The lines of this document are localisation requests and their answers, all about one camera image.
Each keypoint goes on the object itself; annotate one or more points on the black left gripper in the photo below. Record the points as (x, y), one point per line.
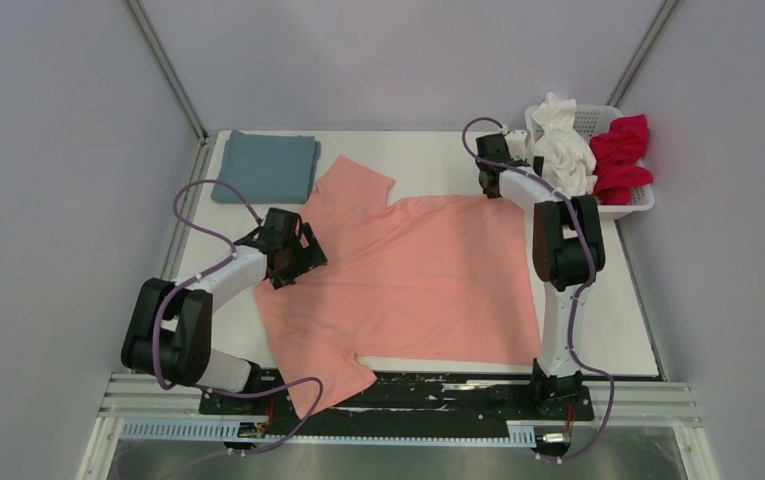
(312, 256)

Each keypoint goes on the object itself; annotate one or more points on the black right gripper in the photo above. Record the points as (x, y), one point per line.
(490, 193)

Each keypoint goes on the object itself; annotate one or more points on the pink t shirt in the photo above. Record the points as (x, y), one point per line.
(442, 277)

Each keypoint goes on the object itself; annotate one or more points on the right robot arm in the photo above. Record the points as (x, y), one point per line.
(567, 253)

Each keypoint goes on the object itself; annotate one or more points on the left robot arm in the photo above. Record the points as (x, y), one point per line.
(170, 331)

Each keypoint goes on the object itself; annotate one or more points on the crumpled white t shirt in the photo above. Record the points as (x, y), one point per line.
(569, 162)

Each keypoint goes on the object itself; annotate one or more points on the folded blue-grey t shirt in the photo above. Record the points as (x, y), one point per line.
(267, 169)

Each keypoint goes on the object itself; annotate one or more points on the crumpled red t shirt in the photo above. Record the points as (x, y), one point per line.
(618, 153)

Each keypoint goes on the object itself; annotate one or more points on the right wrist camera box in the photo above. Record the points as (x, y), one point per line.
(518, 144)

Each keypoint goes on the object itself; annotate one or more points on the right aluminium frame post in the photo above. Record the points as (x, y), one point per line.
(643, 50)

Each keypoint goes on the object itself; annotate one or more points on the aluminium frame post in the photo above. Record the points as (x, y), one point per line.
(153, 42)
(643, 50)

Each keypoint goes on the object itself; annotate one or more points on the aluminium front rail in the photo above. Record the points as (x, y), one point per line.
(636, 403)

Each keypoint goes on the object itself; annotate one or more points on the left aluminium frame post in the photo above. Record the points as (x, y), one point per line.
(153, 42)

